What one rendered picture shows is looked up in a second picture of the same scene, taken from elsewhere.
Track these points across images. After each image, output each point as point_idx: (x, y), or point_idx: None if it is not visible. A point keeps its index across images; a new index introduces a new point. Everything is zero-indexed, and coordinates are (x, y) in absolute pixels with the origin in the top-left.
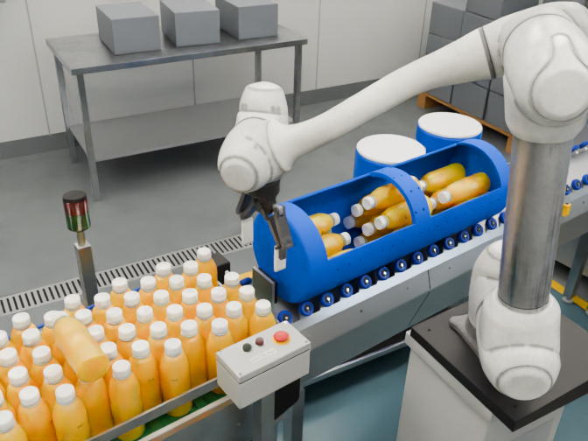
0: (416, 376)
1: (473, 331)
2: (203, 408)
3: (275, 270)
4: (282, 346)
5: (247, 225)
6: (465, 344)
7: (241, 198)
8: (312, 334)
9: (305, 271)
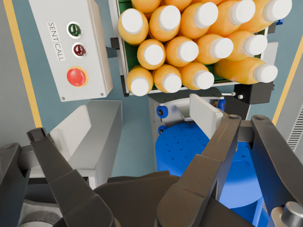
0: (89, 157)
1: (39, 217)
2: (117, 6)
3: (80, 106)
4: (65, 71)
5: (207, 120)
6: (50, 202)
7: (292, 160)
8: (154, 124)
9: (163, 151)
